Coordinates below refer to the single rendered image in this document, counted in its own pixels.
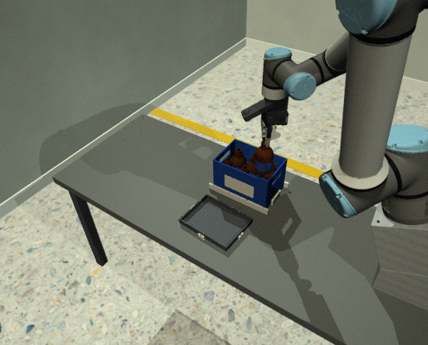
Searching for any cream flat bar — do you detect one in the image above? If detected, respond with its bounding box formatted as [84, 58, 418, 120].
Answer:
[198, 181, 289, 240]

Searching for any dark blue crate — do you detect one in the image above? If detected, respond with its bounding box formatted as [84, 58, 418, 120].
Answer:
[213, 139, 285, 208]

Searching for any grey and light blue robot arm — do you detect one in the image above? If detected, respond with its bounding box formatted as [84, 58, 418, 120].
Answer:
[261, 0, 428, 225]

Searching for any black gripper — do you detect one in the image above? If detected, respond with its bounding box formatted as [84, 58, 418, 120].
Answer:
[261, 95, 289, 148]

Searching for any brown glass bottle with blue label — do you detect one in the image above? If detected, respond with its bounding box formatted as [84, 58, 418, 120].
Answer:
[254, 139, 274, 175]

